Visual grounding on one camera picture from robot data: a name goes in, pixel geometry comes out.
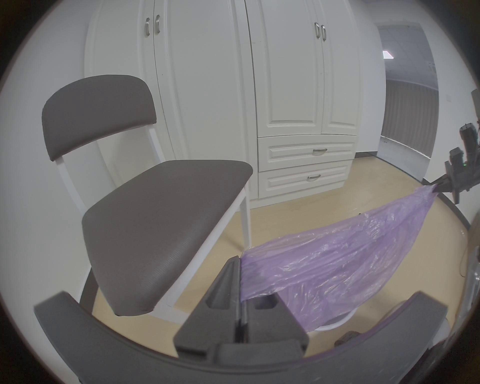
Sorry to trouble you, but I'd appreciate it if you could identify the purple plastic bag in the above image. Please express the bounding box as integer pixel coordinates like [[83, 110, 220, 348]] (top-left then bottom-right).
[[240, 185, 439, 334]]

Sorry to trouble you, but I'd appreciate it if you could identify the white trash bin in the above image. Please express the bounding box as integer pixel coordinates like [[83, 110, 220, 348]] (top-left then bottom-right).
[[307, 300, 359, 332]]

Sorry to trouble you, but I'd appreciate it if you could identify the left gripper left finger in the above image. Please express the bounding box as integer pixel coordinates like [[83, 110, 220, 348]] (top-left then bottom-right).
[[173, 256, 241, 361]]

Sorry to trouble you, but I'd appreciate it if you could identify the grey and white chair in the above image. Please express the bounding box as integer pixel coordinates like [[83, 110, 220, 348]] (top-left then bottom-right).
[[41, 74, 254, 319]]

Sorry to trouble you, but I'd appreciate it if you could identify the white wardrobe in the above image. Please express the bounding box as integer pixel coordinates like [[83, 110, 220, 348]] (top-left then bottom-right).
[[84, 0, 387, 210]]

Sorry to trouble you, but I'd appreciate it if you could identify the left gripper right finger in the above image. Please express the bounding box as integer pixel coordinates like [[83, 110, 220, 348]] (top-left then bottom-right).
[[243, 293, 309, 355]]

